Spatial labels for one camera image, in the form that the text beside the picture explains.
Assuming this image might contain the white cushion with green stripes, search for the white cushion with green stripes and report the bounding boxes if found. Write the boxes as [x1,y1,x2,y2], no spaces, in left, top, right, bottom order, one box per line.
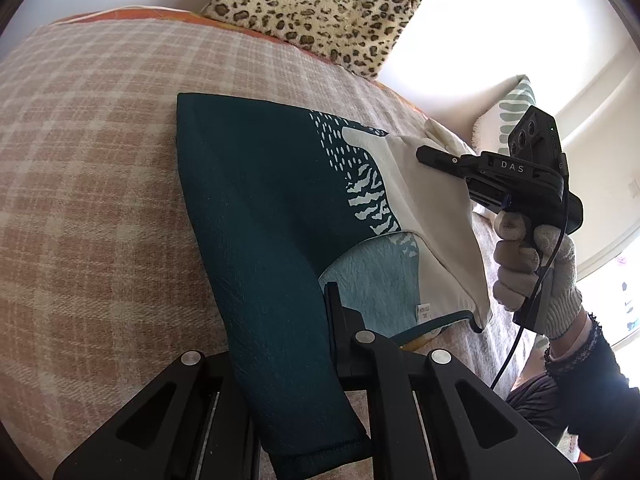
[470,75,538,153]

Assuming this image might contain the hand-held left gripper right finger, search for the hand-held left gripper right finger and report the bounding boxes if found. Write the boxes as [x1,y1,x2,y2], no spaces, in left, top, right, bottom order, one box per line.
[324,282,582,480]

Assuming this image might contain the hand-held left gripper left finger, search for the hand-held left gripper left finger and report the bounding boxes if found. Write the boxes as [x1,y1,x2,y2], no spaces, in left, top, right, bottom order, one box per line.
[52,350,262,480]

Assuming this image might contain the beige checked blanket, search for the beige checked blanket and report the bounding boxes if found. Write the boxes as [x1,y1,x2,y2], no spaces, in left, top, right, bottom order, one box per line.
[0,15,531,480]

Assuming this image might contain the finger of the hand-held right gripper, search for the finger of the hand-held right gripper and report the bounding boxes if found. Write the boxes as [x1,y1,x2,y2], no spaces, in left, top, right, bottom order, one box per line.
[416,145,481,177]

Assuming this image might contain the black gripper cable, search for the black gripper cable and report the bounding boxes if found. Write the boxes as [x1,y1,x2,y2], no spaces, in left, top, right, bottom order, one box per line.
[490,165,571,390]

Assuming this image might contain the person's grey clothing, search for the person's grey clothing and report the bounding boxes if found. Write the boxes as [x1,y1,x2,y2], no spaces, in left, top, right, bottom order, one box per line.
[505,375,568,448]

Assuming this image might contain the teal and white patterned garment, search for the teal and white patterned garment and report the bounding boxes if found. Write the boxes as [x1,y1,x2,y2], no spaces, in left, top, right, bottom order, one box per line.
[176,92,493,478]

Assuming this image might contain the leopard print plush bag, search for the leopard print plush bag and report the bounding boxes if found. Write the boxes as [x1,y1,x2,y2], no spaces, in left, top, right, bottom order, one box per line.
[200,0,433,80]

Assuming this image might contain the person's right forearm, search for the person's right forearm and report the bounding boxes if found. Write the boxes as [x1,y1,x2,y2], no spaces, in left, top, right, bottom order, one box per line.
[542,310,640,461]

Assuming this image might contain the person's right hand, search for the person's right hand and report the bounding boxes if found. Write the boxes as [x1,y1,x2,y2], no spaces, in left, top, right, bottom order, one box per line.
[492,210,585,337]

